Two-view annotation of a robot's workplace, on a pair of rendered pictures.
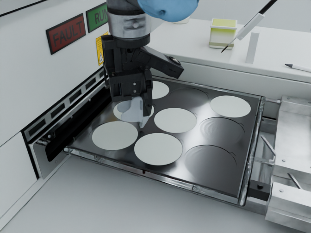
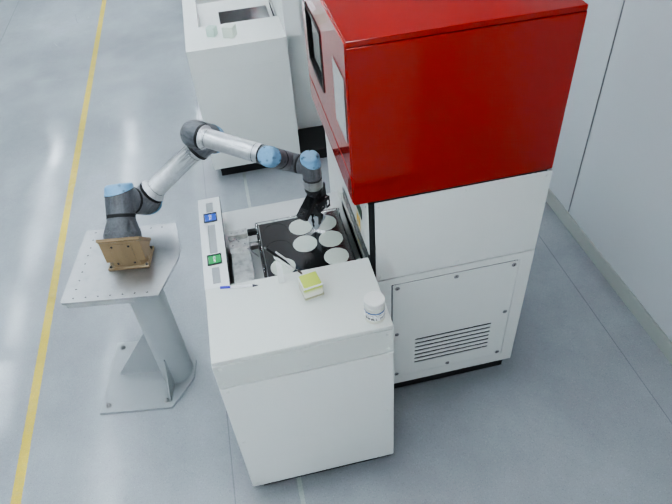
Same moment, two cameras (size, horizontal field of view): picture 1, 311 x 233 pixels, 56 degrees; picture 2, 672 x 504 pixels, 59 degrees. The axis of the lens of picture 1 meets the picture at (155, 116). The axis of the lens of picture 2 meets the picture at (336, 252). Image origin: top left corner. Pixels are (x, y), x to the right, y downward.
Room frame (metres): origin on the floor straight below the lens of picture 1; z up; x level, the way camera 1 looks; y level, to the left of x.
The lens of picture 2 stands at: (2.17, -0.87, 2.55)
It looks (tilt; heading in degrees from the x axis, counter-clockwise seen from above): 44 degrees down; 149
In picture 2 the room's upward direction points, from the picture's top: 5 degrees counter-clockwise
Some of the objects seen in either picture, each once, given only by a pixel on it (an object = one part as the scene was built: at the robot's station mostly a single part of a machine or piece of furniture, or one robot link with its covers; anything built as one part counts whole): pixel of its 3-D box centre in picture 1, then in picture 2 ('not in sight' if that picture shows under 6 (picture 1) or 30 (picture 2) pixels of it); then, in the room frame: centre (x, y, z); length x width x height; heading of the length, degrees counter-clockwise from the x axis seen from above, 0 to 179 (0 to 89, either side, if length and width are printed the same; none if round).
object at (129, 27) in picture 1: (130, 23); (312, 182); (0.51, 0.04, 1.14); 0.08 x 0.08 x 0.05
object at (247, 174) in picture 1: (254, 139); (261, 252); (0.49, -0.21, 0.90); 0.38 x 0.01 x 0.01; 158
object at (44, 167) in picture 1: (95, 106); (354, 232); (0.62, 0.15, 0.89); 0.44 x 0.02 x 0.10; 158
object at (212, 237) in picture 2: not in sight; (215, 251); (0.36, -0.36, 0.89); 0.55 x 0.09 x 0.14; 158
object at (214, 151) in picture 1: (175, 120); (305, 244); (0.56, -0.05, 0.90); 0.34 x 0.34 x 0.01; 68
